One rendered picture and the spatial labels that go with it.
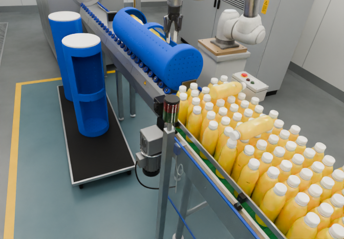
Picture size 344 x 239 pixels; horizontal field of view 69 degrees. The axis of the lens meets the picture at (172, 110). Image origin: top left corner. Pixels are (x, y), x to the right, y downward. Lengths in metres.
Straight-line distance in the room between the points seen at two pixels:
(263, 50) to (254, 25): 1.24
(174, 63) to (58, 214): 1.42
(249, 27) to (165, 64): 0.74
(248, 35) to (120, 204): 1.60
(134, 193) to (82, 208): 0.41
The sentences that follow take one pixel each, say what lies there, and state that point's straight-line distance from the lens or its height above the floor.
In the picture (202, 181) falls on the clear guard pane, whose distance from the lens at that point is 1.15.
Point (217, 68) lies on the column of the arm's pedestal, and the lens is 2.06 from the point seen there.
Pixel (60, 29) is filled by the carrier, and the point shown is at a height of 0.95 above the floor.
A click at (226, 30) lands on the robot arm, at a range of 2.05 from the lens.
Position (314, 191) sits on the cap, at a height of 1.10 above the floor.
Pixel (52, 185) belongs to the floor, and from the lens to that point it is 2.36.
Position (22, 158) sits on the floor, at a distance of 2.66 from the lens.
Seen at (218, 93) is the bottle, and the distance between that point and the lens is 1.24.
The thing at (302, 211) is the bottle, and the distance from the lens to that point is 1.00.
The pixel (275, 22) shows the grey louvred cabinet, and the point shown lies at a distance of 3.07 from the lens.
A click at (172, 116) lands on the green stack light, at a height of 1.19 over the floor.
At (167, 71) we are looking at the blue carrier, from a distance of 1.46.
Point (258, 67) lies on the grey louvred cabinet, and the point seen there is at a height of 0.49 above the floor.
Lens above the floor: 1.80
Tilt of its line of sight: 37 degrees down
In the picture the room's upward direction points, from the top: 5 degrees clockwise
